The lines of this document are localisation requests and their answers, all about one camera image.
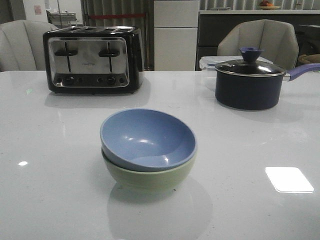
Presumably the grey chair on right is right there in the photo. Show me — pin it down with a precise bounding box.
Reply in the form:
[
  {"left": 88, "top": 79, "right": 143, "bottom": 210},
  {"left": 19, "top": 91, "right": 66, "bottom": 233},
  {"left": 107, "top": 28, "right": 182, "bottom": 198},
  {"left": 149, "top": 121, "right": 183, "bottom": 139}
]
[{"left": 217, "top": 19, "right": 299, "bottom": 70}]

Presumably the fruit bowl on counter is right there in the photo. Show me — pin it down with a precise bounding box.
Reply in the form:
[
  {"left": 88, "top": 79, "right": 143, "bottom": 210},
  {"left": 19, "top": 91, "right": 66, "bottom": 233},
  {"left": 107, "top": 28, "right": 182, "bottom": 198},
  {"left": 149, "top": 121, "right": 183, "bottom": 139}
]
[{"left": 258, "top": 0, "right": 281, "bottom": 10}]

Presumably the blue plastic bowl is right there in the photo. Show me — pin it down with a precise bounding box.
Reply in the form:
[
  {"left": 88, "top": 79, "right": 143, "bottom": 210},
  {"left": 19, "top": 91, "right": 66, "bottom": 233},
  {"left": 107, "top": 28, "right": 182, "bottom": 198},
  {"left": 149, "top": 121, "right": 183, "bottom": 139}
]
[{"left": 100, "top": 108, "right": 197, "bottom": 172}]

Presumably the glass pot lid blue knob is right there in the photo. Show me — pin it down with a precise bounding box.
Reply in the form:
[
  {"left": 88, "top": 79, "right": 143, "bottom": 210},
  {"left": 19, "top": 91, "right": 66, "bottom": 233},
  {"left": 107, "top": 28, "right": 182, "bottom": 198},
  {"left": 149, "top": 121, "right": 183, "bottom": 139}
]
[{"left": 215, "top": 47, "right": 285, "bottom": 77}]

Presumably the dark blue saucepan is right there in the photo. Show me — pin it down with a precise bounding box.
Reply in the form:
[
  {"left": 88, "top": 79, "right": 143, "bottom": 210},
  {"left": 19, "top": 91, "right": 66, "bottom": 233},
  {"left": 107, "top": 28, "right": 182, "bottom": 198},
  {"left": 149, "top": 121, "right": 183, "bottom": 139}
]
[{"left": 215, "top": 63, "right": 320, "bottom": 110}]

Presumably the white refrigerator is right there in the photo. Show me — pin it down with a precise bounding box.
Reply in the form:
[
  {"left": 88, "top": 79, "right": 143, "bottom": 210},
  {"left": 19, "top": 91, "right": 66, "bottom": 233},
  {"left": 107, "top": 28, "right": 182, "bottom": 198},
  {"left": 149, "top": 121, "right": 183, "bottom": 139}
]
[{"left": 153, "top": 0, "right": 201, "bottom": 71}]

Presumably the black and chrome toaster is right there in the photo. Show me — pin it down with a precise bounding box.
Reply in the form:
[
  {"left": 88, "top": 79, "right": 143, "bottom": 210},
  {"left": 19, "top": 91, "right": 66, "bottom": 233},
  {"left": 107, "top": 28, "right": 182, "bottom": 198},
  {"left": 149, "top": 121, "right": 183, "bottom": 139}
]
[{"left": 43, "top": 26, "right": 144, "bottom": 94}]

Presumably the clear plastic food container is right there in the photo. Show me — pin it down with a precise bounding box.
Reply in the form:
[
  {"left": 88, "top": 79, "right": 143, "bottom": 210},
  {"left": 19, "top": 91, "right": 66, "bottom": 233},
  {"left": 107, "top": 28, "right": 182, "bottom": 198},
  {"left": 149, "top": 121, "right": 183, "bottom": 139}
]
[{"left": 199, "top": 55, "right": 274, "bottom": 92}]

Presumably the grey chair on left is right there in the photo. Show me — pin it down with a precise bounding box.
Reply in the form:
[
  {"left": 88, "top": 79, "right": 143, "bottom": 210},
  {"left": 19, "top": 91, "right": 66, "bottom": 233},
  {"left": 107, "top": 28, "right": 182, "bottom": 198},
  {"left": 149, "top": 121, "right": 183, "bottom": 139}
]
[{"left": 0, "top": 20, "right": 57, "bottom": 72}]

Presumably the green plastic bowl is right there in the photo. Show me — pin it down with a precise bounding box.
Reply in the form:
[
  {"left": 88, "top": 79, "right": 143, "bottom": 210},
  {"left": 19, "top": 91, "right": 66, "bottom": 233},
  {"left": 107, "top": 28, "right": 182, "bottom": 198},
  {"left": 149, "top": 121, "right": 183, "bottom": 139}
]
[{"left": 101, "top": 151, "right": 196, "bottom": 192}]

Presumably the grey chair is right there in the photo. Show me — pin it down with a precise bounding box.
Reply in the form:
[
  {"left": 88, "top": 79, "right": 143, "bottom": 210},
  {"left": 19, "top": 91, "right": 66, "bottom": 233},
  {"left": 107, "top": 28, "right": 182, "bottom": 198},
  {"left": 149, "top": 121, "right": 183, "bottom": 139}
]
[
  {"left": 217, "top": 19, "right": 299, "bottom": 70},
  {"left": 0, "top": 20, "right": 57, "bottom": 72}
]

